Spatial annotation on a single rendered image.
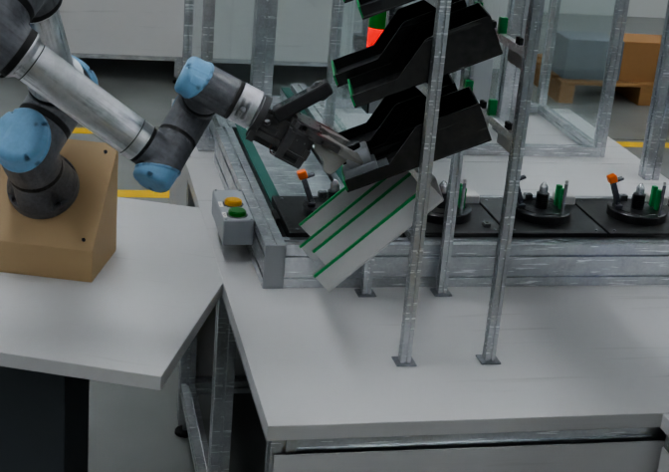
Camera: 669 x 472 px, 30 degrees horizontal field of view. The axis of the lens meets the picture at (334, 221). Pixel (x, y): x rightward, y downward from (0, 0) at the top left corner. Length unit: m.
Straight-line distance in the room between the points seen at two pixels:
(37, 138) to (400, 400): 0.88
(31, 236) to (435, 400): 0.94
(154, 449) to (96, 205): 1.23
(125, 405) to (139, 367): 1.66
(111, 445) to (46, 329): 1.34
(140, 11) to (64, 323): 5.33
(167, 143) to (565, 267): 1.02
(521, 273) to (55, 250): 1.02
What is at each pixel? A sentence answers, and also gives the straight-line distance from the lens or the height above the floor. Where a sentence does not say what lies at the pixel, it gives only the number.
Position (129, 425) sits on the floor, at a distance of 3.88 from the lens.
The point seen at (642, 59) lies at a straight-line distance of 8.43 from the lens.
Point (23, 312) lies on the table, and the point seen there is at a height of 0.86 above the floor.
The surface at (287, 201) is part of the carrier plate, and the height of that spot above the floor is 0.97.
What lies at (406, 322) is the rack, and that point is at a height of 0.95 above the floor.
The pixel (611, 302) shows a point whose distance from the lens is 2.83.
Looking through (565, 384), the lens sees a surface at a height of 0.86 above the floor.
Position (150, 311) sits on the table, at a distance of 2.55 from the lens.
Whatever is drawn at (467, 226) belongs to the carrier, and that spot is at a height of 0.97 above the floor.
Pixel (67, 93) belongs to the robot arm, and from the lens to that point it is 2.24.
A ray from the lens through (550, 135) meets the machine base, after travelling 4.09.
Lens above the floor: 1.92
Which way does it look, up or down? 20 degrees down
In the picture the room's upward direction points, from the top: 5 degrees clockwise
